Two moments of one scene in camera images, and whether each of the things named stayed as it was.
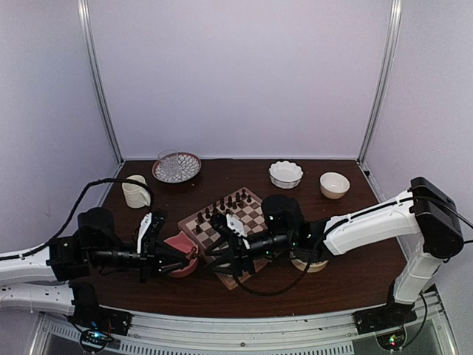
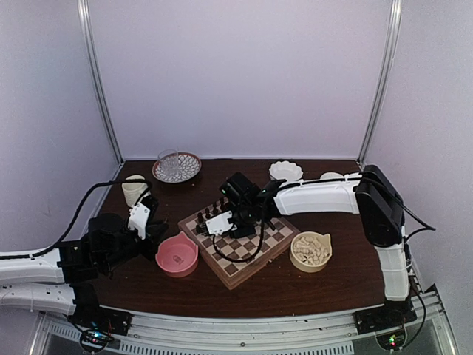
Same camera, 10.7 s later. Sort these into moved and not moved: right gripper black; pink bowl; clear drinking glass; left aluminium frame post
Moved: right gripper black
Not moved: clear drinking glass; left aluminium frame post; pink bowl
